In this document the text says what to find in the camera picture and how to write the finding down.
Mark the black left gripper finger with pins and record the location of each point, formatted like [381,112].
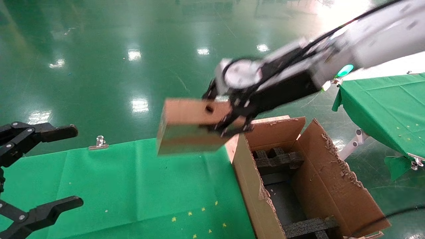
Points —
[43,132]
[46,212]

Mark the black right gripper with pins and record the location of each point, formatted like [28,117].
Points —
[285,93]

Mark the small brown cardboard box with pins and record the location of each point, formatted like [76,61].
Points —
[186,132]

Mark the large open brown carton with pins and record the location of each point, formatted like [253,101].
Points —
[332,186]

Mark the black foam insert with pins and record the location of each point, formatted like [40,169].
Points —
[279,161]
[308,227]

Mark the large green table cloth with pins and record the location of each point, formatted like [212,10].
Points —
[132,186]

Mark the dark foam bottom sheet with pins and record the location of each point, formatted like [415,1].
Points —
[282,202]

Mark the white table leg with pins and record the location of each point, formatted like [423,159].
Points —
[357,139]

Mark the small green table cloth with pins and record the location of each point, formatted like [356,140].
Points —
[382,106]

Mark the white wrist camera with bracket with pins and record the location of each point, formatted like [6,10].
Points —
[242,74]

